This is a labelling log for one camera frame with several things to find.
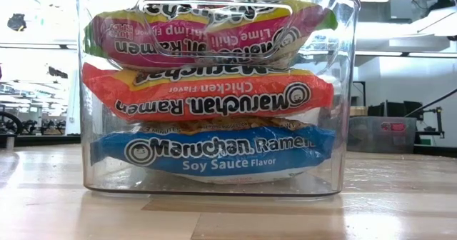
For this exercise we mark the orange chicken ramen packet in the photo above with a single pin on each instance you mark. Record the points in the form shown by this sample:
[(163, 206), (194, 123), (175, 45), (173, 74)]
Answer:
[(214, 97)]

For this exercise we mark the blue soy sauce ramen packet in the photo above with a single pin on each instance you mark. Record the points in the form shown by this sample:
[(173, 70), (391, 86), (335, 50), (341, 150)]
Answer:
[(214, 158)]

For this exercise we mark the lime chili shrimp ramen packet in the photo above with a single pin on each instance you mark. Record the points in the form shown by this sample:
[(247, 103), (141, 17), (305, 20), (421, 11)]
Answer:
[(178, 36)]

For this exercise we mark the clear plastic bin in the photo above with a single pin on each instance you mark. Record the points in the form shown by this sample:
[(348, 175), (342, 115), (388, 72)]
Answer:
[(346, 90)]

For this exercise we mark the gray translucent plastic bin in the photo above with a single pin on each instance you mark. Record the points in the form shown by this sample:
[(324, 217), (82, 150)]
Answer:
[(367, 136)]

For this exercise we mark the dark monitor row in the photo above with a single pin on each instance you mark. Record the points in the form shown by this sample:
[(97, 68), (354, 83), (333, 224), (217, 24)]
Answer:
[(392, 108)]

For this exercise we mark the black spoked wheel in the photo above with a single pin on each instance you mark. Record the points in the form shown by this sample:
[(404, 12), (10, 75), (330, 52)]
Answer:
[(9, 124)]

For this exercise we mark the black door frame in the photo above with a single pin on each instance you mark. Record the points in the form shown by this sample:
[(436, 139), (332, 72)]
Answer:
[(363, 93)]

